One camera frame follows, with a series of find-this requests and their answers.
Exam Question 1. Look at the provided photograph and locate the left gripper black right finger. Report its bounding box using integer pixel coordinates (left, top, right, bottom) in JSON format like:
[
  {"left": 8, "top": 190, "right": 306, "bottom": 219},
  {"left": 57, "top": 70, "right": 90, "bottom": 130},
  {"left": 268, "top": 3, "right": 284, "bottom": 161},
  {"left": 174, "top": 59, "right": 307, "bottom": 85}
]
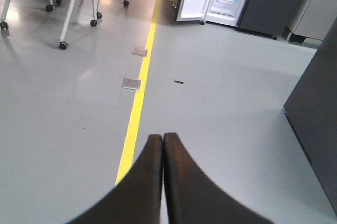
[{"left": 163, "top": 132, "right": 271, "bottom": 223}]

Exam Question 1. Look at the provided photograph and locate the near silver floor socket plate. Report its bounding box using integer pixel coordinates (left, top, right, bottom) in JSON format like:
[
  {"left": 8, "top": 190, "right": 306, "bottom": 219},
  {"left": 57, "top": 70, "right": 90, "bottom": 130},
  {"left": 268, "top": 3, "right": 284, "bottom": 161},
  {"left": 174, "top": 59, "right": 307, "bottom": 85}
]
[{"left": 121, "top": 77, "right": 142, "bottom": 90}]

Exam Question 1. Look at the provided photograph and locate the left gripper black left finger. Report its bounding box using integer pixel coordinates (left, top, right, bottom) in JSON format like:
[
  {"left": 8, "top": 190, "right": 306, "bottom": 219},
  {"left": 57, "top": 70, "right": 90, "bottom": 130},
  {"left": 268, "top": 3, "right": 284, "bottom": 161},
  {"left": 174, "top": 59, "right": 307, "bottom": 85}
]
[{"left": 69, "top": 134, "right": 163, "bottom": 223}]

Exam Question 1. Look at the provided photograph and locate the yellow floor tape line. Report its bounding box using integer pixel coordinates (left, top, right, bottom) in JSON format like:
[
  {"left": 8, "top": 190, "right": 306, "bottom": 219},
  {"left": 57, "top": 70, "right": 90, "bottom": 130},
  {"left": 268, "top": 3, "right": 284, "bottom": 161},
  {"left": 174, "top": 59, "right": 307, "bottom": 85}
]
[{"left": 115, "top": 0, "right": 162, "bottom": 185}]

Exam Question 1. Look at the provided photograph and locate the silver floor socket plate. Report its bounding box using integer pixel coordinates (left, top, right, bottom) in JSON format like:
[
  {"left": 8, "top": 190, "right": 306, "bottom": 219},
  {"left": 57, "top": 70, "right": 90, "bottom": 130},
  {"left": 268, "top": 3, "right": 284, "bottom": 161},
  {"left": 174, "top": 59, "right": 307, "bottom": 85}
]
[
  {"left": 121, "top": 77, "right": 142, "bottom": 90},
  {"left": 131, "top": 47, "right": 148, "bottom": 57}
]

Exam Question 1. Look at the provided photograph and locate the far silver floor socket plate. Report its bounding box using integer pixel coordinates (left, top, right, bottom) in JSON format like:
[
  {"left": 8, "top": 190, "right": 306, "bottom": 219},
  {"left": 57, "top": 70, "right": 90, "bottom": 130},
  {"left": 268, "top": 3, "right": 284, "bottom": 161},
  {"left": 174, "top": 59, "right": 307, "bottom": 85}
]
[{"left": 131, "top": 47, "right": 148, "bottom": 57}]

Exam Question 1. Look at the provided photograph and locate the grey cabinet beside fridge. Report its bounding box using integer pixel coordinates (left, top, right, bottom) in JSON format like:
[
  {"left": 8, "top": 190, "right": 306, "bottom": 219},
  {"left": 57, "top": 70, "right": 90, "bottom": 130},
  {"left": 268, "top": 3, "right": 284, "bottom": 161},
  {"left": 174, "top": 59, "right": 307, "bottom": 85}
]
[{"left": 283, "top": 0, "right": 336, "bottom": 47}]

